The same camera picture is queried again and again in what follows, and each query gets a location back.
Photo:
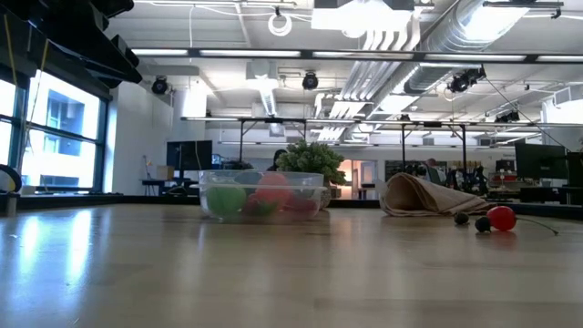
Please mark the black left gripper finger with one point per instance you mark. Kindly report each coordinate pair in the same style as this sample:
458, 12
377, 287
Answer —
91, 9
109, 57

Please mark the green toy apple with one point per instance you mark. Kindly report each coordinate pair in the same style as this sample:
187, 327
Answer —
225, 200

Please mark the orange toy pumpkin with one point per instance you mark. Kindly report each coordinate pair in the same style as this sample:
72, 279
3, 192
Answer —
273, 189

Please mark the red toy strawberry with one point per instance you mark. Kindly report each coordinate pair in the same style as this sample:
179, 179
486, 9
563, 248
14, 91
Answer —
259, 208

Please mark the clear plastic tupperware container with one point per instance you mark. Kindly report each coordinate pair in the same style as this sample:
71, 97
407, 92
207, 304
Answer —
309, 178

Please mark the red toy cherry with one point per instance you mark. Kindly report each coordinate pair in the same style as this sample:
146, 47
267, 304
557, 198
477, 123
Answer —
300, 205
502, 218

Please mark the round black ceiling spotlight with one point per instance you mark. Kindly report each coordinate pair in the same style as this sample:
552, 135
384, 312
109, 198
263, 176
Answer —
460, 83
310, 81
159, 85

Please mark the large window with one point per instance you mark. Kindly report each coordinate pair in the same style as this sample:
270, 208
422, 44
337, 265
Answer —
59, 150

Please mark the black computer monitor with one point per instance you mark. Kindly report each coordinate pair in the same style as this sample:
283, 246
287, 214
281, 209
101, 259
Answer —
189, 155
539, 161

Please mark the cardboard box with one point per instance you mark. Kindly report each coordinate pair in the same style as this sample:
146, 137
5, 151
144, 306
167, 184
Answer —
165, 173

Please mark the dark background desk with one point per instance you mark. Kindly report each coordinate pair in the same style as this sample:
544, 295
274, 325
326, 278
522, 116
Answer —
155, 182

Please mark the long ceiling light strip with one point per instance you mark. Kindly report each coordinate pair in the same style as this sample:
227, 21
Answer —
250, 53

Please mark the black arched fixture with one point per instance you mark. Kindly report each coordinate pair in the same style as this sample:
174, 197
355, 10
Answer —
18, 177

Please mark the person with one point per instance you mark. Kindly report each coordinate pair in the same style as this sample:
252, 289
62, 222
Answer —
278, 157
435, 169

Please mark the potted green succulent plant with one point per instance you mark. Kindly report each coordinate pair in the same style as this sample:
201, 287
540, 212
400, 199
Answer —
312, 157

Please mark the beige folded cloth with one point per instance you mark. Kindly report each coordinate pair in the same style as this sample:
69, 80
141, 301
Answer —
423, 196

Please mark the silver ventilation duct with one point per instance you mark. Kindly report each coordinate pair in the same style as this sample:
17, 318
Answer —
455, 34

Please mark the black metal rack frame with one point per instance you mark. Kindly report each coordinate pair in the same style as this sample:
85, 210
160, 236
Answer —
463, 150

